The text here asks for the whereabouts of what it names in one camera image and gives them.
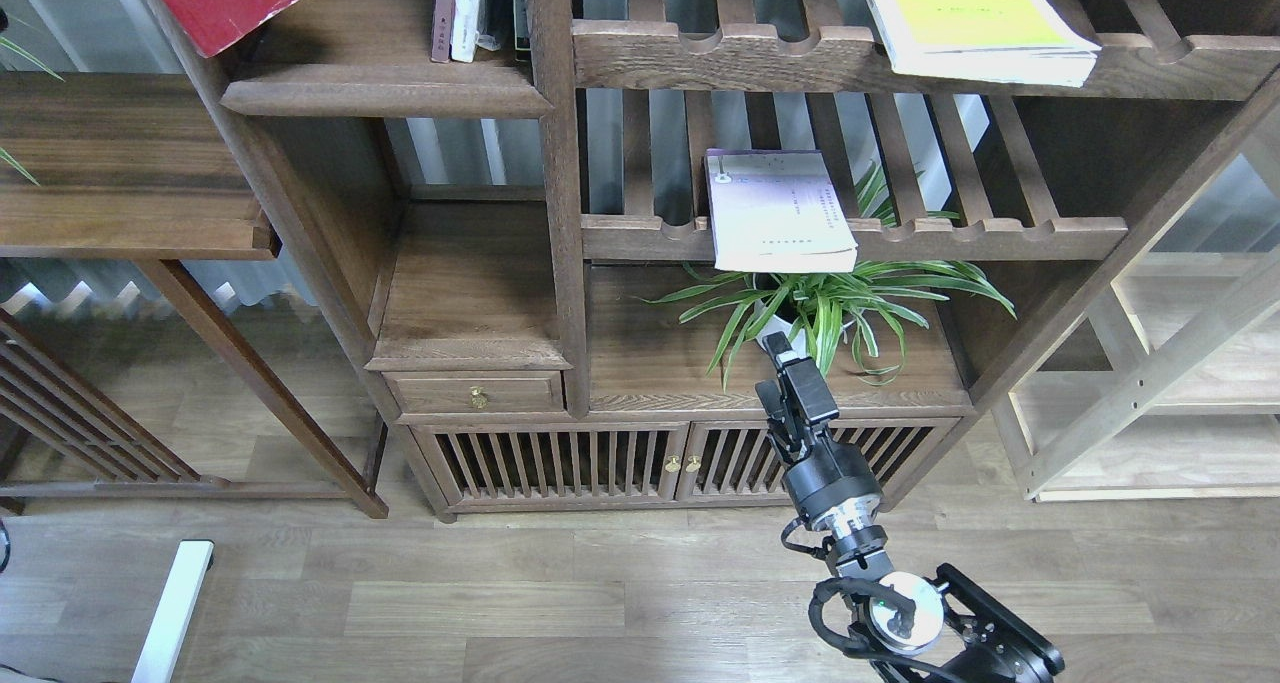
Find green spider plant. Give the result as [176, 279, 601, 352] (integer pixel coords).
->
[645, 161, 1016, 394]

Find light wooden shelf rack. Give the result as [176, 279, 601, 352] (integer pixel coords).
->
[989, 93, 1280, 501]

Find dark wooden bookshelf cabinet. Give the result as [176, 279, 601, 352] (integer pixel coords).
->
[120, 0, 1280, 524]

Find brass drawer knob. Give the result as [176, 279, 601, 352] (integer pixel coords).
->
[468, 386, 489, 411]

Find green leaves at left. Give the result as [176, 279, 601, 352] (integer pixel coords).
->
[0, 0, 61, 189]

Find yellow green book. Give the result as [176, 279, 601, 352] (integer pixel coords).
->
[867, 0, 1100, 90]

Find dark green upright book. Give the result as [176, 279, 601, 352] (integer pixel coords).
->
[512, 0, 532, 63]

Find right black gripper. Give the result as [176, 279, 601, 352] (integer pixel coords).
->
[755, 333, 883, 532]

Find white plant pot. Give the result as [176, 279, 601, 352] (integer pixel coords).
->
[746, 301, 815, 358]

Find white purple book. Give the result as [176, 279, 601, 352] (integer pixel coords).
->
[705, 147, 858, 272]

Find white bar on floor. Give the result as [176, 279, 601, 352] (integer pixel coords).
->
[131, 540, 215, 682]

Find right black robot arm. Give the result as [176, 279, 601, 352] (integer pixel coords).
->
[756, 333, 1065, 682]

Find white upright book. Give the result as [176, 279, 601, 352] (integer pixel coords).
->
[451, 0, 483, 63]

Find dark brown upright book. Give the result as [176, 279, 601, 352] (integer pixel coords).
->
[430, 0, 454, 63]

